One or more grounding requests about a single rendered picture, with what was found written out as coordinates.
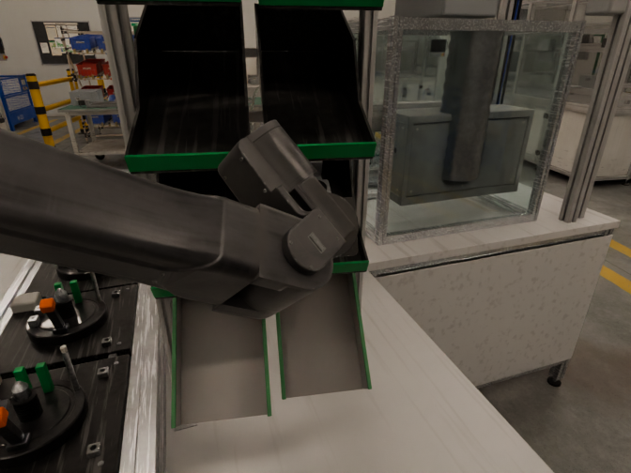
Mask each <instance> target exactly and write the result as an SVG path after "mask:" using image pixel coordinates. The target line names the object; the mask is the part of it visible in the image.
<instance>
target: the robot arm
mask: <svg viewBox="0 0 631 473"><path fill-rule="evenodd" d="M218 172H219V175H220V176H221V178H222V179H223V181H224V182H225V183H226V185H227V186H228V188H229V189H230V190H231V191H232V192H233V193H234V195H235V196H236V197H237V199H238V200H239V202H237V201H234V200H231V199H228V198H226V197H222V196H218V195H203V194H199V193H194V192H190V191H184V190H181V189H177V188H173V187H170V186H166V185H163V184H161V183H158V182H154V181H151V180H148V179H145V178H142V177H140V176H137V175H133V174H130V173H127V172H124V171H121V170H118V169H116V168H114V167H111V166H108V165H105V164H102V163H99V162H97V161H94V160H90V159H87V158H84V157H81V156H79V155H76V154H73V153H70V152H68V151H65V150H62V149H60V148H57V147H54V146H51V145H46V144H44V143H42V142H39V141H36V140H33V139H30V138H27V137H25V136H22V135H20V134H17V133H14V132H11V131H8V130H4V129H1V128H0V253H3V254H8V255H13V256H17V257H22V258H26V259H31V260H36V261H40V262H44V263H49V264H54V265H59V266H62V267H71V268H76V269H80V270H84V271H89V272H94V273H99V274H103V275H107V276H112V277H116V278H120V279H124V280H128V281H132V282H139V283H142V284H146V285H150V286H154V287H157V288H160V289H163V290H166V291H169V292H170V293H171V294H173V295H175V296H177V297H180V298H186V299H190V300H195V301H200V302H205V303H209V304H212V311H214V312H218V313H228V314H233V315H237V316H243V317H248V318H253V319H265V318H268V317H271V316H273V315H274V314H276V313H278V312H279V311H281V310H283V309H285V308H286V307H288V306H290V305H292V304H293V303H295V302H297V301H299V300H300V299H302V298H305V297H306V296H308V295H310V294H312V293H313V292H314V291H316V290H317V289H319V288H321V287H323V286H324V285H326V284H327V283H328V281H329V280H330V278H331V275H332V271H333V260H332V259H334V258H337V257H342V256H352V255H356V254H357V253H358V238H357V235H358V231H359V222H358V217H357V214H356V206H355V200H354V199H353V198H351V197H346V198H343V197H341V196H340V195H337V194H335V193H330V192H327V191H326V190H325V188H324V187H323V186H322V185H321V183H320V182H319V181H318V180H317V179H316V177H315V174H316V173H317V170H316V168H315V167H314V166H313V164H312V163H311V162H310V161H309V160H308V159H307V158H306V157H305V155H304V154H303V153H302V152H301V151H300V149H299V148H298V147H297V145H296V144H295V143H294V142H293V140H292V139H291V138H290V137H289V135H288V134H287V133H286V132H285V130H284V129H283V128H282V126H281V125H280V124H279V123H278V121H277V120H271V121H269V122H267V123H265V124H264V125H262V126H260V127H259V128H257V129H256V130H254V131H253V132H252V133H250V134H249V135H248V136H246V137H244V138H242V139H240V140H239V141H238V142H237V144H236V145H235V146H234V147H233V148H232V150H231V151H230V152H229V153H228V154H227V156H226V157H225V158H224V159H223V161H222V162H221V163H220V164H219V166H218Z"/></svg>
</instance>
